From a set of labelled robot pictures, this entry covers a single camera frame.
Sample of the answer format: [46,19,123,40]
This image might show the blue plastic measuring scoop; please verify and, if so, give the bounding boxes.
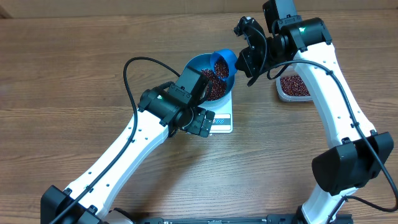
[210,49,237,81]

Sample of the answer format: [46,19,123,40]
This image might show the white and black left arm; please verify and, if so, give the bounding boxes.
[40,87,215,223]

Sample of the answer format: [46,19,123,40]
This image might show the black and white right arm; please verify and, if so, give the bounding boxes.
[234,1,394,223]

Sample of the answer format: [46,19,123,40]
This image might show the white digital kitchen scale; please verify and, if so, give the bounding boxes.
[200,91,233,134]

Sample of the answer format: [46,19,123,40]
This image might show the red beans in scoop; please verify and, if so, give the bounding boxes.
[214,57,229,79]

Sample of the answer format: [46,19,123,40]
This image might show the red beans in bowl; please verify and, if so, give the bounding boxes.
[201,69,227,101]

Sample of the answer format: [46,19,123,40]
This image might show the teal bowl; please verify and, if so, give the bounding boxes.
[186,52,236,104]

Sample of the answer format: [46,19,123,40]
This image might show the clear plastic container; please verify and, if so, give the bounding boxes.
[276,66,312,103]

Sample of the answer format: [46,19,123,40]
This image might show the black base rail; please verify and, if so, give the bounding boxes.
[108,208,354,224]

